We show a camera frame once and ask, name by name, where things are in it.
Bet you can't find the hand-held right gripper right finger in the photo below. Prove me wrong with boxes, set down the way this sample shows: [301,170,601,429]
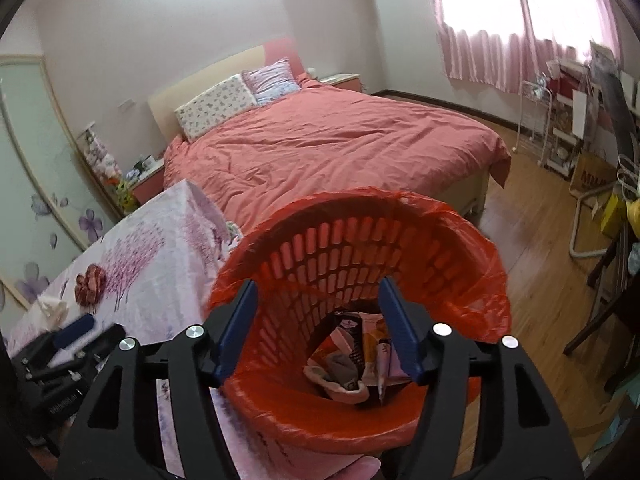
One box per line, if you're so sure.
[377,276,586,480]

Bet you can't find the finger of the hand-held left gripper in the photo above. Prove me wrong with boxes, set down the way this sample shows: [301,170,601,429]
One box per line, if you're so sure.
[75,324,127,361]
[54,314,97,348]

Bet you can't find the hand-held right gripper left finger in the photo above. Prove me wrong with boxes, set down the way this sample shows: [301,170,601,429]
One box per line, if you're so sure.
[54,280,260,480]

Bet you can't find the light blue tube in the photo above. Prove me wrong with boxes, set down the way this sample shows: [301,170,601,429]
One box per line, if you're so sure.
[377,337,394,406]

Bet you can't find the black mesh sleeve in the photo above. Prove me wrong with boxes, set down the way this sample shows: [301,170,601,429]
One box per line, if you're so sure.
[327,312,364,391]

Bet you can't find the red plastic waste basket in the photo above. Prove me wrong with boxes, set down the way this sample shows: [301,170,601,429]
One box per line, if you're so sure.
[207,187,513,472]

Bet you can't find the red plastic lattice basket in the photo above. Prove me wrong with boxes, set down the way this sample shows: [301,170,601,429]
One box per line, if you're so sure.
[210,191,508,473]

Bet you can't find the orange white packet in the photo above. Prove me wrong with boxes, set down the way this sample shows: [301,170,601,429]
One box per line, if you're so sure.
[357,311,396,386]

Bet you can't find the crumpled white tissue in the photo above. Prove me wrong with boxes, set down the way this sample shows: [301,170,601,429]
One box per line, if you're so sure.
[37,296,68,323]

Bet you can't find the brown scrunchie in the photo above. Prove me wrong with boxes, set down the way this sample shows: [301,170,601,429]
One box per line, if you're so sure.
[75,266,106,306]

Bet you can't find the floral cloth covered table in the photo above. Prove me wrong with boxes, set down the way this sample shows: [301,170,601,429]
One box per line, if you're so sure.
[5,178,311,480]

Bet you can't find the wardrobe door with flower decal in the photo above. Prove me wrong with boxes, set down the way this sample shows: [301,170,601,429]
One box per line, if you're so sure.
[0,55,118,311]

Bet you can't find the pink white nightstand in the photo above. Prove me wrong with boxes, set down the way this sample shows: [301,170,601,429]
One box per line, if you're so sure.
[317,72,362,94]
[131,159,166,206]

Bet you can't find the hanging plush toys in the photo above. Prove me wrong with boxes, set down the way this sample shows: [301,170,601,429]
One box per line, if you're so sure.
[80,122,138,211]

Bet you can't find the bed with coral duvet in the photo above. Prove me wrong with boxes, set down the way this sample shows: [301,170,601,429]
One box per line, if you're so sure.
[162,72,512,231]

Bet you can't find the dark chair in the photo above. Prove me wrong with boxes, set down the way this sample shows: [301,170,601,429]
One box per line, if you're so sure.
[565,230,640,396]

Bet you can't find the floral pillow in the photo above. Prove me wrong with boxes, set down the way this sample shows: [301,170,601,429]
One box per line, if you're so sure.
[175,74,258,142]

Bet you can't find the cardboard box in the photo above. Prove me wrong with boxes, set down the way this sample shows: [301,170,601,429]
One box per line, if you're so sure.
[570,152,618,196]

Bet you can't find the bed with pink duvet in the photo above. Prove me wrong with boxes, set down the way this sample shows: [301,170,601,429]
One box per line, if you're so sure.
[147,45,488,218]

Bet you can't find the white storage cart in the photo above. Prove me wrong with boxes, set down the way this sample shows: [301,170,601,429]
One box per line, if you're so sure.
[545,95,591,181]

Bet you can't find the striped pillow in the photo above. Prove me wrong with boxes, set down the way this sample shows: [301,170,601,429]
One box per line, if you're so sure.
[242,57,303,106]

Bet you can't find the pink curtain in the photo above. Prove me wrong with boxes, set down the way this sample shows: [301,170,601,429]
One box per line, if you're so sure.
[507,0,621,68]
[425,0,531,93]

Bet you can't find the white metal tube frame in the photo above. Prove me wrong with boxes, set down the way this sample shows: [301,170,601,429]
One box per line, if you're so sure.
[570,185,626,261]

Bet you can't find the white wire rack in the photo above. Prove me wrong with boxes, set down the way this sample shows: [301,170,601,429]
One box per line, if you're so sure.
[517,80,553,153]

